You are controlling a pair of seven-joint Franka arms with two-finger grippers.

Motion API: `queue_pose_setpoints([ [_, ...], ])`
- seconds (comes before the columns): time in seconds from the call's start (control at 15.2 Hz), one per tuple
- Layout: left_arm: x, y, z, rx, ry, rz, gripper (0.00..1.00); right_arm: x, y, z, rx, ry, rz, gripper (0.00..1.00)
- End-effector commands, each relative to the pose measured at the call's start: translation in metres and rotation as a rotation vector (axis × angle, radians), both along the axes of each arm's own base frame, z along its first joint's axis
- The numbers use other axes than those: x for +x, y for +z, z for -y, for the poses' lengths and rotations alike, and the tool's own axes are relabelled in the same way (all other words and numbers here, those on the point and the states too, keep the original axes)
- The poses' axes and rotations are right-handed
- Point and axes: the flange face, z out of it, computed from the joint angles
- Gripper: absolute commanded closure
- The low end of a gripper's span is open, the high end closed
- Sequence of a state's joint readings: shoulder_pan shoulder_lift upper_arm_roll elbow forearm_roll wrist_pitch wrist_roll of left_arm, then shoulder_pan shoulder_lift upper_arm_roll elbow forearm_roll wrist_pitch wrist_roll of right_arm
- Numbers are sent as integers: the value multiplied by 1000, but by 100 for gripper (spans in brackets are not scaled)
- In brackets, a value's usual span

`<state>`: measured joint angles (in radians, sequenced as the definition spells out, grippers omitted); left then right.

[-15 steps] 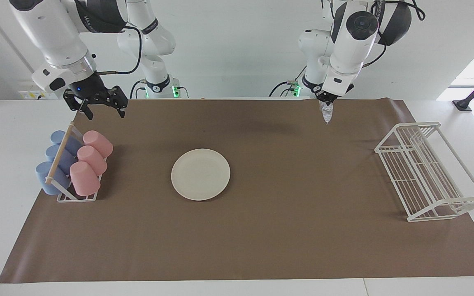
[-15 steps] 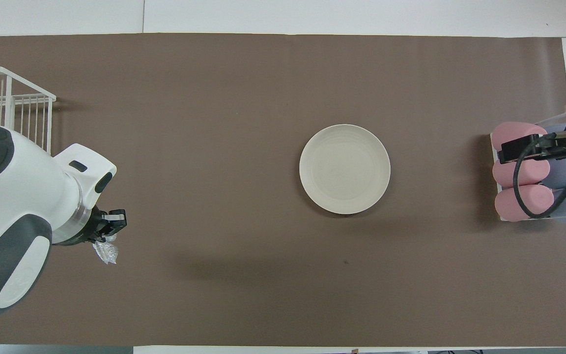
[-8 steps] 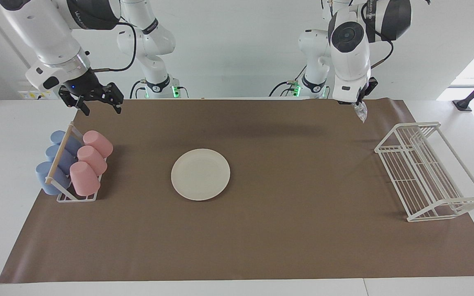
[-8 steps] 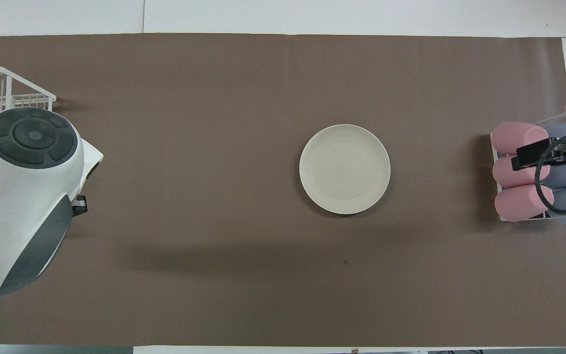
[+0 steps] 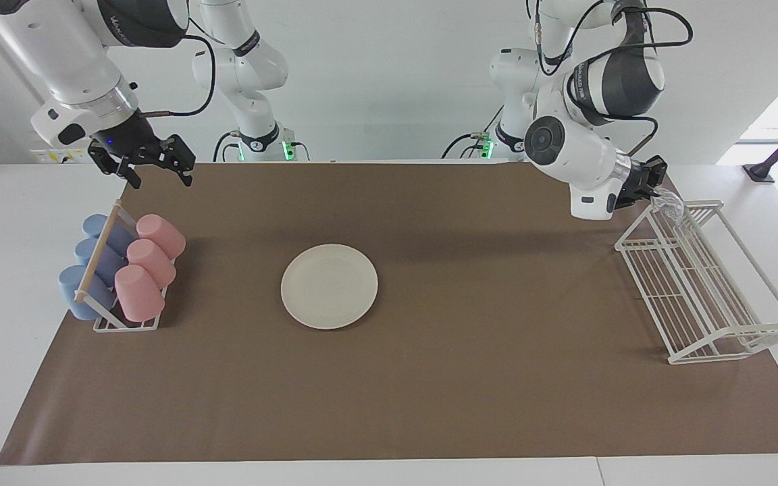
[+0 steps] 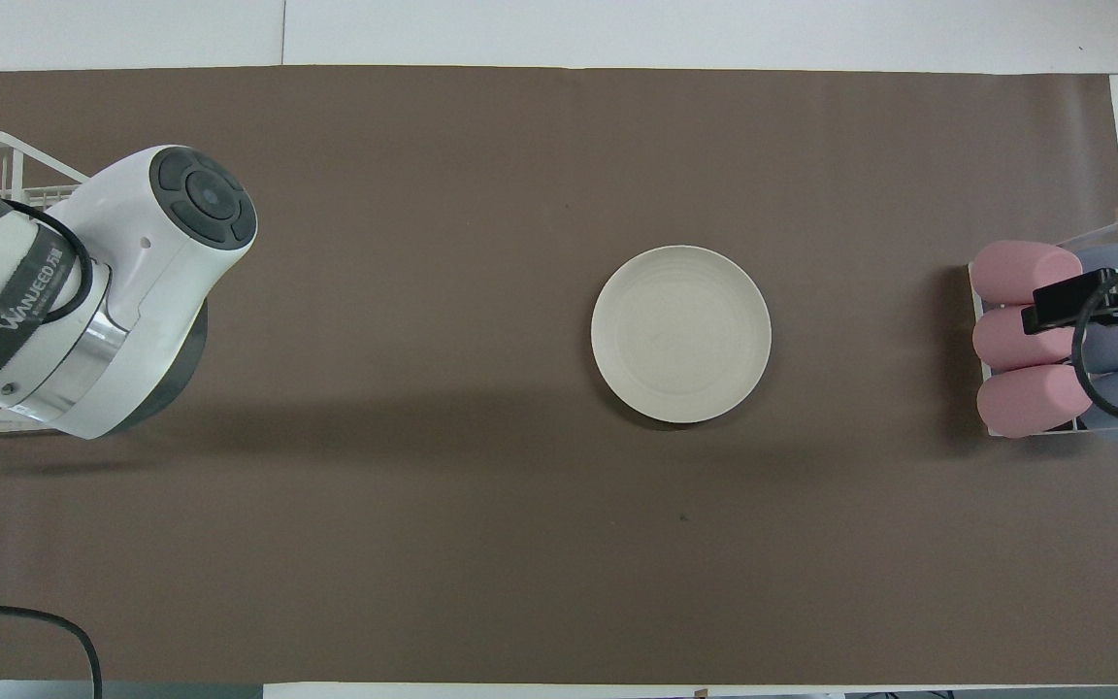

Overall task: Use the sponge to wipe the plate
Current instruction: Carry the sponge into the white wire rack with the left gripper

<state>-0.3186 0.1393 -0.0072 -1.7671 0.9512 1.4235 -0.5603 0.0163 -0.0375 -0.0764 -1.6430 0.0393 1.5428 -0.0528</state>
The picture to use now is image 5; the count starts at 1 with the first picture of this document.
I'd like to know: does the white wire dish rack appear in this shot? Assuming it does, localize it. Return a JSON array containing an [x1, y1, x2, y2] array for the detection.
[[615, 199, 778, 365]]

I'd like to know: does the brown table mat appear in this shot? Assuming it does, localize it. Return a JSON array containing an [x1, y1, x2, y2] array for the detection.
[[0, 161, 778, 466]]

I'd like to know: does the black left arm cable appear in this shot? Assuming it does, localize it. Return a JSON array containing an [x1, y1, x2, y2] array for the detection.
[[536, 0, 694, 157]]

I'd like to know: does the white wooden cup rack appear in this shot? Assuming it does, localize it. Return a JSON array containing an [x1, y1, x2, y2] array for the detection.
[[74, 200, 177, 333]]

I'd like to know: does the black base cable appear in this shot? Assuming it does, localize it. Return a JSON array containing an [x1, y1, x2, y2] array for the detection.
[[442, 133, 481, 160], [212, 130, 241, 163]]

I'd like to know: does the black left base cable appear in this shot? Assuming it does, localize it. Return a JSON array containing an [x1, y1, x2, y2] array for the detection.
[[442, 133, 481, 160]]

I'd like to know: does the blue plastic cup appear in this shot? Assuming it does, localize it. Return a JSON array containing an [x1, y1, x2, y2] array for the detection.
[[75, 238, 126, 284], [82, 214, 134, 254], [58, 265, 118, 321]]

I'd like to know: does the cream round plate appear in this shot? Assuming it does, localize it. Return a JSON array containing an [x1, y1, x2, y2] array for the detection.
[[281, 244, 379, 330]]

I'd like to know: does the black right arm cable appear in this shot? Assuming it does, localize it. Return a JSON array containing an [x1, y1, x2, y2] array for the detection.
[[138, 34, 218, 119]]

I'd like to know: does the pink plastic cup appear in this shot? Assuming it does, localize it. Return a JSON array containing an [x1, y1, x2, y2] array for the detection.
[[114, 265, 165, 323], [136, 214, 186, 261], [126, 239, 177, 289]]

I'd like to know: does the white wall socket box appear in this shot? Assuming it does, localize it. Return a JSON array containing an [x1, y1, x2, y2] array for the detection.
[[30, 147, 93, 165]]

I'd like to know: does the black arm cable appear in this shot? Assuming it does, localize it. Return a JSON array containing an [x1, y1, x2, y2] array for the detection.
[[138, 34, 218, 119], [536, 0, 694, 157]]

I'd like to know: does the black right base cable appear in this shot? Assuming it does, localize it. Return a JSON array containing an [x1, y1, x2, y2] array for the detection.
[[212, 130, 241, 163]]

